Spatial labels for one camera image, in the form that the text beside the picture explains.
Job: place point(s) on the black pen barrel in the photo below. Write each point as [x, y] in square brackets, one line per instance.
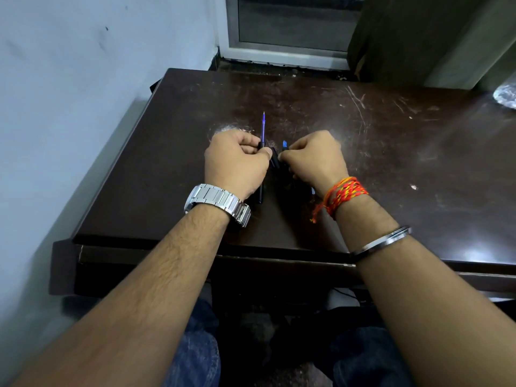
[260, 193]

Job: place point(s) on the clear plastic bag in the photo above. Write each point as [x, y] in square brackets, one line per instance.
[506, 94]

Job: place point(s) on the person's left hand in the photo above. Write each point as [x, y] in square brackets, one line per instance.
[232, 165]

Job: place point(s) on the person's right forearm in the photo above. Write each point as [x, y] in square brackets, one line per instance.
[427, 302]

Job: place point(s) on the silver metal bangle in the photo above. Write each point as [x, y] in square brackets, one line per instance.
[383, 241]

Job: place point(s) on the window with white frame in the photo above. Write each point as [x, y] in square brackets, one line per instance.
[294, 28]

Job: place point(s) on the orange red thread wristband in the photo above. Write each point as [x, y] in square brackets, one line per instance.
[342, 195]

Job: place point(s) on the person's right fingers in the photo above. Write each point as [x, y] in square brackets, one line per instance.
[294, 151]

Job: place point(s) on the person's right hand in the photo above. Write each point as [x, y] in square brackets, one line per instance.
[316, 161]

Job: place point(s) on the silver metal wristwatch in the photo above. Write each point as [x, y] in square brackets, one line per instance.
[217, 201]

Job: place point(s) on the blue jeans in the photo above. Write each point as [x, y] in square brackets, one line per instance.
[201, 350]

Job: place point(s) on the dark green curtain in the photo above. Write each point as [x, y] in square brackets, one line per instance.
[427, 40]

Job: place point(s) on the blue pen refill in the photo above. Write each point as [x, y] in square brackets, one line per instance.
[263, 126]

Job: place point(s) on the person's left thumb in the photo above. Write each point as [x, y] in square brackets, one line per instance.
[262, 155]

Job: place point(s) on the person's left forearm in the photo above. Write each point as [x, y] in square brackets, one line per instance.
[133, 298]

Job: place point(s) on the dark wooden table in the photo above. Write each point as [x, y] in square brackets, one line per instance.
[306, 165]

